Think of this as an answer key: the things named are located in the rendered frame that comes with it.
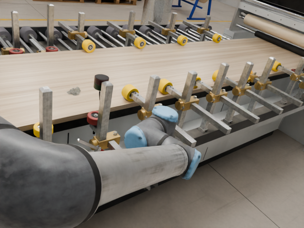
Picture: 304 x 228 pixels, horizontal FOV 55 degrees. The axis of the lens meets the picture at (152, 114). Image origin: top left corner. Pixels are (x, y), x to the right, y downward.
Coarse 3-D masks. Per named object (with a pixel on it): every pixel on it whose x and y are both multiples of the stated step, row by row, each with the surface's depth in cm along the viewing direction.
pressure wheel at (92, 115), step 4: (92, 112) 141; (96, 112) 142; (88, 116) 138; (92, 116) 139; (96, 116) 139; (88, 120) 138; (92, 120) 137; (96, 120) 137; (92, 124) 138; (96, 124) 138
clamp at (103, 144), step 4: (112, 132) 137; (108, 136) 134; (112, 136) 134; (116, 136) 135; (92, 140) 129; (96, 140) 130; (104, 140) 131; (108, 140) 132; (112, 140) 133; (116, 140) 135; (96, 144) 129; (100, 144) 130; (104, 144) 132; (92, 148) 130; (104, 148) 133
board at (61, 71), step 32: (0, 64) 166; (32, 64) 174; (64, 64) 182; (96, 64) 191; (128, 64) 202; (160, 64) 213; (192, 64) 225; (256, 64) 256; (288, 64) 274; (0, 96) 139; (32, 96) 144; (64, 96) 150; (96, 96) 156; (160, 96) 170; (32, 128) 127
